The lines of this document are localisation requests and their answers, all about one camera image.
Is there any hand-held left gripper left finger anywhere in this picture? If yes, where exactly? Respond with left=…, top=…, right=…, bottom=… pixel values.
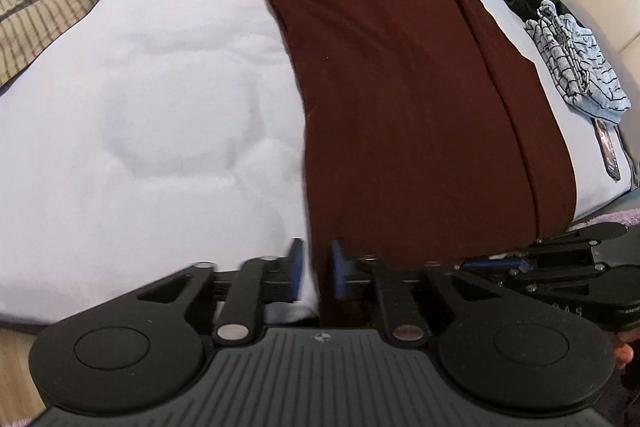
left=135, top=238, right=304, bottom=347

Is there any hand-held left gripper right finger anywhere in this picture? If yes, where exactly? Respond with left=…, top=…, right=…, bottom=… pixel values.
left=330, top=239, right=506, bottom=348

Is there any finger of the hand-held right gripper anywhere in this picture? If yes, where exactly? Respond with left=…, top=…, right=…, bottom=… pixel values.
left=460, top=254, right=608, bottom=280
left=535, top=223, right=629, bottom=258

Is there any maroon sweater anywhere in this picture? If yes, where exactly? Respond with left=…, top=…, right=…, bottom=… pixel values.
left=263, top=0, right=578, bottom=328

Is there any person's right hand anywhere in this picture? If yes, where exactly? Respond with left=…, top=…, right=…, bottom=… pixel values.
left=614, top=341, right=635, bottom=370

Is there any purple fuzzy robe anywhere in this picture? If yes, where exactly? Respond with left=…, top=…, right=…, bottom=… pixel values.
left=567, top=208, right=640, bottom=234

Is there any pale black-lined patterned cloth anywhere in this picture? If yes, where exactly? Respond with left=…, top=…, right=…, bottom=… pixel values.
left=524, top=0, right=632, bottom=125

